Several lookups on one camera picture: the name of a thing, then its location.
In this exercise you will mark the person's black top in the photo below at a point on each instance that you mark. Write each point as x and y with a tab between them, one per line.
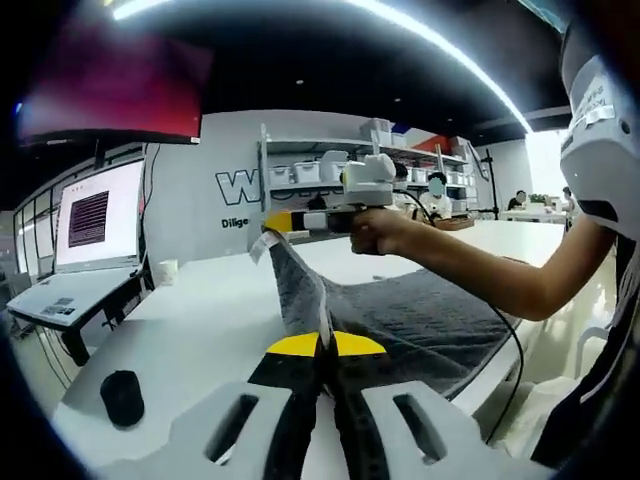
600	350

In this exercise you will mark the white cloth bag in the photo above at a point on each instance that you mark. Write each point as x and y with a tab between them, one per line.
545	410

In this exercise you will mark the black round object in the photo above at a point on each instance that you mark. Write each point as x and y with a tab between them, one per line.
122	400

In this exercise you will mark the wooden tray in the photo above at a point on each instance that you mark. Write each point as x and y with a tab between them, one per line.
454	223

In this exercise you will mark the white chest-worn device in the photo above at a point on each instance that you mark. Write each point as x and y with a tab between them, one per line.
595	150

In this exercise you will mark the grey metal shelf rack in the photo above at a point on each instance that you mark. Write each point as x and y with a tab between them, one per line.
310	150

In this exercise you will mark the white chair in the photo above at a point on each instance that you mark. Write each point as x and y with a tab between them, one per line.
590	345

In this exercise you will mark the person's right hand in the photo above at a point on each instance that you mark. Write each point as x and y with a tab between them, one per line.
380	235

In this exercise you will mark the black tripod stand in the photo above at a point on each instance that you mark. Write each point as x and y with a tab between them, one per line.
492	185

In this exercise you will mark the white paper cup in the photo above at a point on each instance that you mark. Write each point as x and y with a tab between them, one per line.
168	272

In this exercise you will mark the ceiling light strip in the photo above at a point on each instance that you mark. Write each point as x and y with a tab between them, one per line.
450	55

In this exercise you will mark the hanging red screen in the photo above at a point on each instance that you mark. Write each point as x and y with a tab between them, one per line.
115	85

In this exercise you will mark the row of white storage boxes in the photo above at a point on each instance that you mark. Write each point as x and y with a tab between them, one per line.
305	172

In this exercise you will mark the grey towel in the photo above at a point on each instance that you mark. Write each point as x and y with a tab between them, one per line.
400	315

